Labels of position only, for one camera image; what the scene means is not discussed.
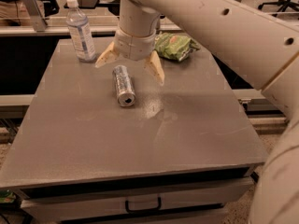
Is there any green chip bag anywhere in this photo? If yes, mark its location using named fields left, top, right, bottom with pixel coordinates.
left=155, top=33, right=200, bottom=63

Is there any clear plastic water bottle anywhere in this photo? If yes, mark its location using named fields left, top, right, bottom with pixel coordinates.
left=66, top=0, right=96, bottom=63

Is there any silver redbull can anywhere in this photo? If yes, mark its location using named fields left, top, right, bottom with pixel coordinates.
left=112, top=65, right=135, bottom=107

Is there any grey drawer with black handle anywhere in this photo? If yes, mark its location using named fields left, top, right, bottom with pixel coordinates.
left=21, top=177, right=253, bottom=224

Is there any black office chair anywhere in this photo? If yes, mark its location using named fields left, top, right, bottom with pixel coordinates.
left=258, top=0, right=299, bottom=17

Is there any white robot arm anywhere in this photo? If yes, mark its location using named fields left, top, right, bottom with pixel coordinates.
left=96, top=0, right=299, bottom=224

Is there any person in beige clothes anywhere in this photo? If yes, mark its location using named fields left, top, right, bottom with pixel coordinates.
left=0, top=0, right=60, bottom=26

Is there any left metal rail bracket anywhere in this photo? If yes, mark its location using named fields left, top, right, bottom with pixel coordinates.
left=22, top=0, right=47, bottom=32

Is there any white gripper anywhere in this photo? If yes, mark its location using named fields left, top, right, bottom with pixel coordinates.
left=95, top=27, right=164, bottom=86

